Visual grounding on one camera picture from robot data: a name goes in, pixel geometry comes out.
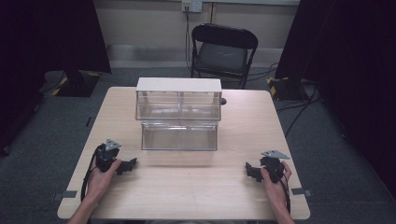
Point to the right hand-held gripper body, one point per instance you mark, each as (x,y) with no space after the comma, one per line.
(274,168)

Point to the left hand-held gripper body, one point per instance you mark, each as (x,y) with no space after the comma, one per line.
(106,155)

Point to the person's right hand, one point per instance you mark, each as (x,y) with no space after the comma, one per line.
(277,193)

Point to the person's left hand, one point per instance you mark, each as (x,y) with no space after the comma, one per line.
(99,185)

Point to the grey tape strip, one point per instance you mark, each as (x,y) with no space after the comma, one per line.
(301,191)
(66,195)

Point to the clear plastic drawer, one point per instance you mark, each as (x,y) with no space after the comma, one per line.
(179,137)

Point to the small black round object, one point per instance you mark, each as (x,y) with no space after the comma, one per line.
(223,101)

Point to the black stand base yellow-striped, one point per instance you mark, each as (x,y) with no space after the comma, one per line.
(79,84)
(285,88)

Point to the clear drawer cabinet white top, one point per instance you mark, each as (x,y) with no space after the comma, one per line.
(178,84)

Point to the black folding chair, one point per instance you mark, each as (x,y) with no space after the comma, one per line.
(222,56)

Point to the dark curtain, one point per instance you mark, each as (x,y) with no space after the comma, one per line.
(46,40)
(348,62)

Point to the white wall socket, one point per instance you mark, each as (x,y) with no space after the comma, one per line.
(192,5)

